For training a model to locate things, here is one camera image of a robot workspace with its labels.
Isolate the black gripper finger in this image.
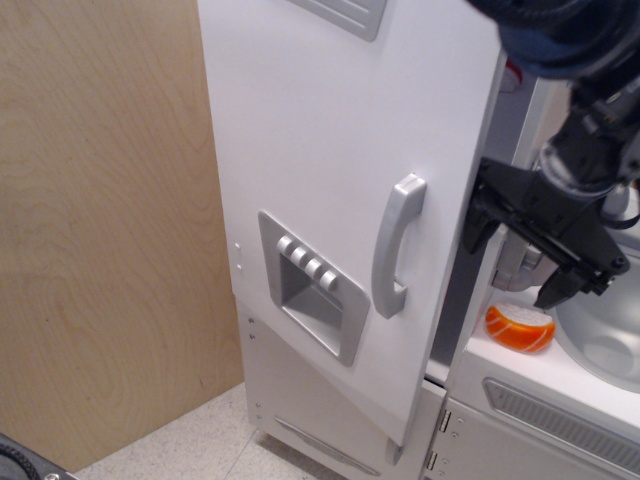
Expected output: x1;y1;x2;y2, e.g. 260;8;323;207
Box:
462;195;500;254
534;266;584;309

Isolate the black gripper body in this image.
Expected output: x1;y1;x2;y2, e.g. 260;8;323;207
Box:
471;157;630;295

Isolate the white fridge door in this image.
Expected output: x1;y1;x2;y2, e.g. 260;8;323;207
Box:
198;1;504;445

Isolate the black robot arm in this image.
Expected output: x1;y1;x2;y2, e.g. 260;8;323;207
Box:
463;1;639;309

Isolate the grey toy telephone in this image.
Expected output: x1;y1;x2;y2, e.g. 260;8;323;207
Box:
492;225;558;292

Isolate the orange salmon sushi toy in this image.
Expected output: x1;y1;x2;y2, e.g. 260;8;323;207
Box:
484;302;556;353

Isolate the silver toy sink basin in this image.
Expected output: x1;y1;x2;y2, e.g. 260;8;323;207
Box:
551;249;639;393

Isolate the red tuna sushi toy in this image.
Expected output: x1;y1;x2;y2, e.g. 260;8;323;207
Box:
499;60;523;93

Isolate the grey oven vent panel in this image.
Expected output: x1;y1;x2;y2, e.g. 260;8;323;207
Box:
482;378;639;477

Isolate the silver ice dispenser panel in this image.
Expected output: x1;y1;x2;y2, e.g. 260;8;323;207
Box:
258;211;370;367

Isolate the brass cabinet hinge upper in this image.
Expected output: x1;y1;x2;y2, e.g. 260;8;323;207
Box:
438;409;452;433

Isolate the brass cabinet hinge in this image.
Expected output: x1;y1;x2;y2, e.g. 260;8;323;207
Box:
438;409;452;433
426;451;438;471

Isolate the brass cabinet hinge lower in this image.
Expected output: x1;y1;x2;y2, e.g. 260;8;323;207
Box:
426;451;438;471

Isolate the white lower freezer door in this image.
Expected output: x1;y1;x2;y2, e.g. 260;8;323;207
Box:
237;304;445;479

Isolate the black case corner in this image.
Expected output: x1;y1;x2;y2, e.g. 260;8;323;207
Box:
1;434;77;480

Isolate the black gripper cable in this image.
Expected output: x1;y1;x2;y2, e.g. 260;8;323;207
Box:
599;189;640;232

